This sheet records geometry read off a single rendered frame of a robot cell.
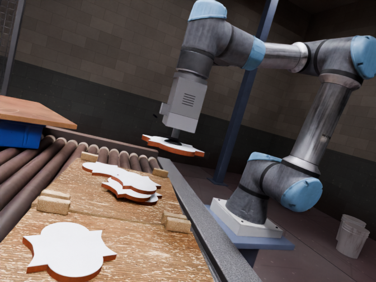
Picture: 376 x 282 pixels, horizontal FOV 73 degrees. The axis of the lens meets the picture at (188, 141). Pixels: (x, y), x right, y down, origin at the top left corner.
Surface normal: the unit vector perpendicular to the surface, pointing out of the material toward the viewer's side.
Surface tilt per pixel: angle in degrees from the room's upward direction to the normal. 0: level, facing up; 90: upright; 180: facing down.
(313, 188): 99
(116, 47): 90
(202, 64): 90
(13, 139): 90
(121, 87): 90
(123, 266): 0
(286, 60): 108
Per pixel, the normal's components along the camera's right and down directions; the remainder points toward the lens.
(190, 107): 0.19, 0.17
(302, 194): 0.37, 0.37
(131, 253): 0.27, -0.96
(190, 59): -0.28, 0.04
